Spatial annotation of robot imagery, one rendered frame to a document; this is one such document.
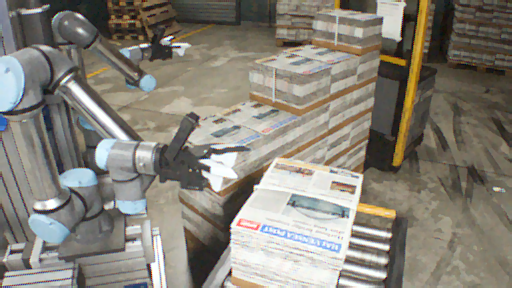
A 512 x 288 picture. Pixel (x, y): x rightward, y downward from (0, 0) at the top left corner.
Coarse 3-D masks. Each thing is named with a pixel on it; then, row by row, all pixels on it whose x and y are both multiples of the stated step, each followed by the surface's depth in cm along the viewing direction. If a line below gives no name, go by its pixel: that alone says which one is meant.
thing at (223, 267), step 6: (228, 246) 117; (228, 252) 115; (222, 258) 112; (228, 258) 112; (222, 264) 110; (228, 264) 110; (216, 270) 108; (222, 270) 108; (228, 270) 108; (210, 276) 106; (216, 276) 106; (222, 276) 106; (204, 282) 104; (210, 282) 104; (216, 282) 104; (222, 282) 104
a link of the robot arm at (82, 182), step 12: (84, 168) 113; (72, 180) 105; (84, 180) 106; (96, 180) 111; (72, 192) 103; (84, 192) 106; (96, 192) 111; (84, 204) 105; (96, 204) 112; (84, 216) 110
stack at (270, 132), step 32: (352, 96) 234; (224, 128) 186; (256, 128) 186; (288, 128) 193; (320, 128) 218; (256, 160) 183; (320, 160) 231; (192, 192) 192; (192, 224) 206; (224, 224) 181
